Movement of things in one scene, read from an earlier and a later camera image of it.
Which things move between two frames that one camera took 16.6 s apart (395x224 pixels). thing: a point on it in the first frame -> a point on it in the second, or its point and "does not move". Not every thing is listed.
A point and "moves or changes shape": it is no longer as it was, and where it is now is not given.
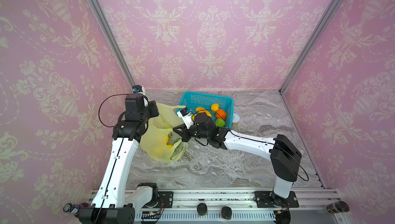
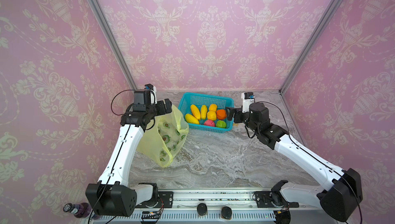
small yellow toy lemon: (214, 107) does not move
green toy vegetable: (219, 122) does not move
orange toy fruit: (221, 114) does not move
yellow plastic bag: (159, 140) moves or changes shape
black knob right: (226, 212) does not move
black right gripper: (186, 132) -> (232, 114)
